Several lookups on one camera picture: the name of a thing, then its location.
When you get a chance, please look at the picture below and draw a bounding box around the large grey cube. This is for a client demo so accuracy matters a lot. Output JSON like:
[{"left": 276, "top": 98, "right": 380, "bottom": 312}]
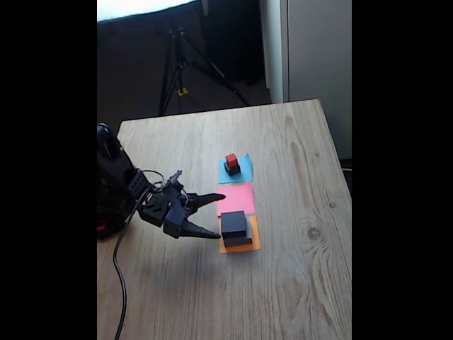
[{"left": 222, "top": 226, "right": 253, "bottom": 248}]

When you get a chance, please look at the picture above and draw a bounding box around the blue paper sheet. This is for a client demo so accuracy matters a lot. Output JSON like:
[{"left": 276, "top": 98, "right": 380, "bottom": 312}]
[{"left": 218, "top": 154, "right": 254, "bottom": 184}]

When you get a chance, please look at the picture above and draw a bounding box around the white cabinet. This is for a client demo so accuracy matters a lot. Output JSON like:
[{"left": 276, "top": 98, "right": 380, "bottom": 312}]
[{"left": 261, "top": 0, "right": 352, "bottom": 160}]

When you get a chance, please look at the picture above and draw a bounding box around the black cable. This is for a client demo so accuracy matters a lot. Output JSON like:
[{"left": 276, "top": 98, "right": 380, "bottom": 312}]
[{"left": 113, "top": 169, "right": 167, "bottom": 340}]

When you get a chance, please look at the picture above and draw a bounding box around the pink paper sheet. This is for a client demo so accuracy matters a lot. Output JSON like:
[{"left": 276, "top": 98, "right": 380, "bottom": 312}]
[{"left": 216, "top": 183, "right": 256, "bottom": 217}]

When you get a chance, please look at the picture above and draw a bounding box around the black tripod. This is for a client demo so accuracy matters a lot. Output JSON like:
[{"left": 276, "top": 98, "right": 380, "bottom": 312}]
[{"left": 157, "top": 24, "right": 251, "bottom": 116}]

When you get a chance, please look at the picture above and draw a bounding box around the medium black cube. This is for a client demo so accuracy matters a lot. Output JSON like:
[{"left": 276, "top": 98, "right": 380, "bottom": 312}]
[{"left": 221, "top": 210, "right": 248, "bottom": 239}]

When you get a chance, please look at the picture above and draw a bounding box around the orange paper sheet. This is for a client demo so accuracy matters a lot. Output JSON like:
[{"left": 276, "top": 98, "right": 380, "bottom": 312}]
[{"left": 219, "top": 215, "right": 261, "bottom": 254}]

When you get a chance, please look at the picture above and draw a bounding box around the bright white light panel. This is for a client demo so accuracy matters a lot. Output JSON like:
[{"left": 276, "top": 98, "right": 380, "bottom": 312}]
[{"left": 97, "top": 0, "right": 199, "bottom": 22}]

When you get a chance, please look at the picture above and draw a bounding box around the small gripper camera board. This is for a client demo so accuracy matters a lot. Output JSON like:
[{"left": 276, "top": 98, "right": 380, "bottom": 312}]
[{"left": 163, "top": 170, "right": 184, "bottom": 188}]

